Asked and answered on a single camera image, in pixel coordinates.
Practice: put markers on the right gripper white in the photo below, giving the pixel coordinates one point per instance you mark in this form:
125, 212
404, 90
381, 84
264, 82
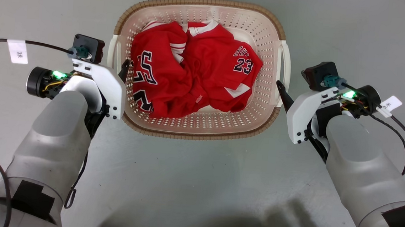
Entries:
306, 110

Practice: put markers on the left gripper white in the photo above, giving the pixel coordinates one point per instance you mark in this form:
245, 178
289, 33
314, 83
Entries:
110, 85

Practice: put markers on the beige laundry basket brown rim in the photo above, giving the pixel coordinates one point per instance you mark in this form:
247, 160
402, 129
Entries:
201, 126

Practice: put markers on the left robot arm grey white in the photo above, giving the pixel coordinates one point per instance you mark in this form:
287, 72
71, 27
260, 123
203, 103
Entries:
48, 145

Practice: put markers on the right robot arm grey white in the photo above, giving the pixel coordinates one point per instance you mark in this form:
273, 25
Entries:
365, 174

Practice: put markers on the red jersey large number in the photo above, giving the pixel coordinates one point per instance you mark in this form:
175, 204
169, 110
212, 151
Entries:
162, 78

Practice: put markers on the red jersey small number 23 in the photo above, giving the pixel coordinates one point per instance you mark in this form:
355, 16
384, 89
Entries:
219, 72

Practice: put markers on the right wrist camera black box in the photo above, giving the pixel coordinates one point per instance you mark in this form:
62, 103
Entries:
319, 73

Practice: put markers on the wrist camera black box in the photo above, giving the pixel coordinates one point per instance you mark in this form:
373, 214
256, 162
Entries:
319, 73
91, 47

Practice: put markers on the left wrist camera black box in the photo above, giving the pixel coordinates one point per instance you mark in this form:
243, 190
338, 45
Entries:
91, 47

